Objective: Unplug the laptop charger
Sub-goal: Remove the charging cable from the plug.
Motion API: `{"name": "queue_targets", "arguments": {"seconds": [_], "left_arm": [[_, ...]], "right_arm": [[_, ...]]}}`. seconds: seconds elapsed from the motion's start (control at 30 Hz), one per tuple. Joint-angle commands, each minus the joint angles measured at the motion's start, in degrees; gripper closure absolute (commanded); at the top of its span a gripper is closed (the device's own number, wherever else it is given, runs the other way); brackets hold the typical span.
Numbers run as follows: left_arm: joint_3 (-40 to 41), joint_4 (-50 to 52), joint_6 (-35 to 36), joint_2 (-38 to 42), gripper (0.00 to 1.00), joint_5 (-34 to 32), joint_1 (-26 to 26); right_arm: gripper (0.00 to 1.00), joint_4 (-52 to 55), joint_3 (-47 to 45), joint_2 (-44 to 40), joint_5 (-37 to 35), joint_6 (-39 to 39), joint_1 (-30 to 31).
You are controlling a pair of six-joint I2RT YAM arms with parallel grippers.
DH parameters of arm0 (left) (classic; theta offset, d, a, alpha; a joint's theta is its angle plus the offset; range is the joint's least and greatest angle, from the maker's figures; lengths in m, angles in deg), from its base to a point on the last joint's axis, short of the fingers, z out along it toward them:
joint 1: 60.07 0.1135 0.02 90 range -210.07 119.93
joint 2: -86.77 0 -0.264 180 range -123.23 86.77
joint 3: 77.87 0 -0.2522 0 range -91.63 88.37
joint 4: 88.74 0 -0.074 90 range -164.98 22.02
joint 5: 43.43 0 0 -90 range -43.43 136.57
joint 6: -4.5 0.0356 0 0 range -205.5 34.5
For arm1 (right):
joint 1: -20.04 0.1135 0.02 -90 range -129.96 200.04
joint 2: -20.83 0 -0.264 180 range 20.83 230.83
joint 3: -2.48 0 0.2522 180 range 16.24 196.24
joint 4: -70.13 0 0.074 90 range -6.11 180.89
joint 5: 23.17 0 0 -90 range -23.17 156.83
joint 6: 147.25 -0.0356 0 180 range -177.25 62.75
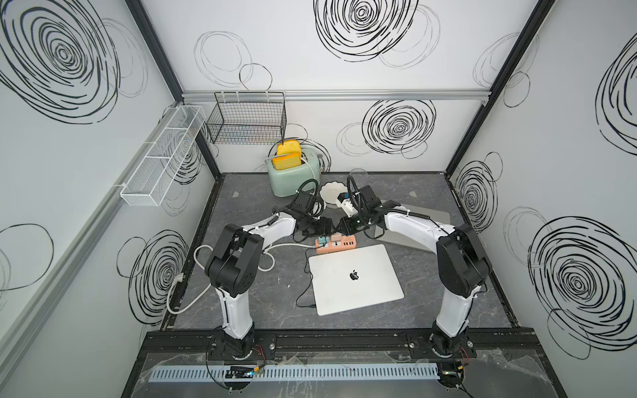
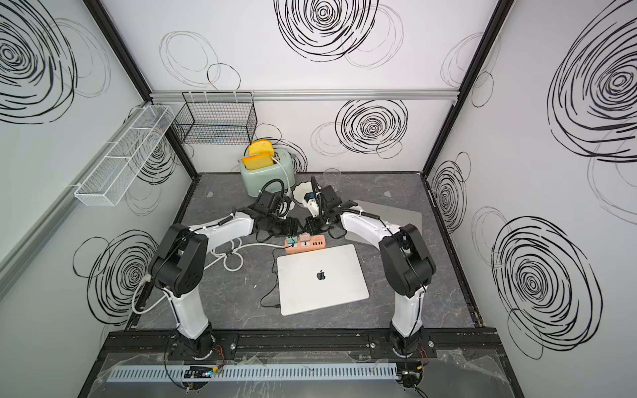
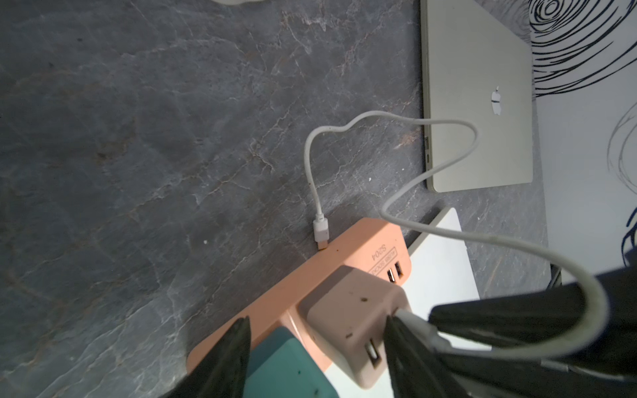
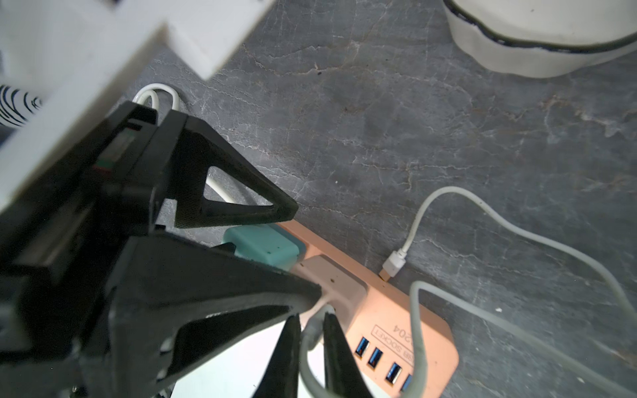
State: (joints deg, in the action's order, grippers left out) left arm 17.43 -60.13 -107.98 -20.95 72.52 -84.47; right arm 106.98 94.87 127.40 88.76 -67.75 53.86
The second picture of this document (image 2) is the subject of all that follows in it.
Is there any grey laptop back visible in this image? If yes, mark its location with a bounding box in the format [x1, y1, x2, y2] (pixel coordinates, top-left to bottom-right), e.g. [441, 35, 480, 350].
[356, 200, 422, 232]

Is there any black wire basket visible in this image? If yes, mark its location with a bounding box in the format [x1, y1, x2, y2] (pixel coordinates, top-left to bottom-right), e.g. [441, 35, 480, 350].
[173, 91, 258, 146]

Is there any white power strip cord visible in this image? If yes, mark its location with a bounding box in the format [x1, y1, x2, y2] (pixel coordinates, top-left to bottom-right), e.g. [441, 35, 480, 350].
[130, 237, 287, 315]

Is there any yellow toast slice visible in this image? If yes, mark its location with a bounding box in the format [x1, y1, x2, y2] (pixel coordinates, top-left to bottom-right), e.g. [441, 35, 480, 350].
[248, 139, 275, 157]
[242, 153, 275, 171]

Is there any yellow toast slice back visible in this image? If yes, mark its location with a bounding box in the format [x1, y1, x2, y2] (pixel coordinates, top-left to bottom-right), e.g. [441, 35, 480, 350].
[248, 139, 275, 157]

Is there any clear drinking glass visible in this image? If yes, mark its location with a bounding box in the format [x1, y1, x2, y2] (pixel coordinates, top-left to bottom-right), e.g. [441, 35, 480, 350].
[323, 167, 342, 192]

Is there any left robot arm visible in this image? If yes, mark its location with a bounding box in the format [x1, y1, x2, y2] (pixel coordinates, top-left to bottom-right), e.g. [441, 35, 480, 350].
[150, 191, 290, 360]

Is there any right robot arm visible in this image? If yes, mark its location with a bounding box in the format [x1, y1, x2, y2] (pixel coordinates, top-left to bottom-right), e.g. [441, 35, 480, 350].
[303, 179, 436, 358]

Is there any yellow toast slice front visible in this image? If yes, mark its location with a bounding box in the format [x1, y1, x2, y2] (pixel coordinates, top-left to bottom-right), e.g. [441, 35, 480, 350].
[242, 153, 275, 171]

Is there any black charger cable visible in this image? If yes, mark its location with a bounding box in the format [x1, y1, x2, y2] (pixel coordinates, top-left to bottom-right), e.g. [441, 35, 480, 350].
[259, 245, 290, 308]

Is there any white scalloped bowl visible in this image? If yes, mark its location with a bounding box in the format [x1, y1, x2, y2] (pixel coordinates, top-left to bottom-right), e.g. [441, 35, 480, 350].
[292, 181, 319, 208]

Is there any white slotted cable duct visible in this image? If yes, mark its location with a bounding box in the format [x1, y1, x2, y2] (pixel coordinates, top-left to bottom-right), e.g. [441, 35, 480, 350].
[106, 363, 399, 383]

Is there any silver laptop front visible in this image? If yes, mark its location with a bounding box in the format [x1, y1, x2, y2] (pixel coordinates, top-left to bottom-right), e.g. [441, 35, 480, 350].
[277, 244, 369, 316]

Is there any mint green toaster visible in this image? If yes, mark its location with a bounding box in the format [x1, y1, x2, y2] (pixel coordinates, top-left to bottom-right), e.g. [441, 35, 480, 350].
[238, 149, 296, 197]

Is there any white toaster cord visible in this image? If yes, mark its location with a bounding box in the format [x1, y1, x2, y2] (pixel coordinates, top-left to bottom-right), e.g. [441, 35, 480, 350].
[272, 158, 294, 200]

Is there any white mesh shelf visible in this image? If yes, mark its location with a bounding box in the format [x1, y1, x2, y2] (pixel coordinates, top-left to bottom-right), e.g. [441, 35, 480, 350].
[74, 105, 175, 207]

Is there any pink power strip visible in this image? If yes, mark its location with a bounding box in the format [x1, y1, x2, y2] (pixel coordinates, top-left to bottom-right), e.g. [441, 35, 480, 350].
[285, 235, 326, 255]

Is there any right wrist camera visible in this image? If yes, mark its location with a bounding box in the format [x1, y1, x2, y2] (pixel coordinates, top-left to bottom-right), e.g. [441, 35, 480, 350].
[304, 192, 319, 218]

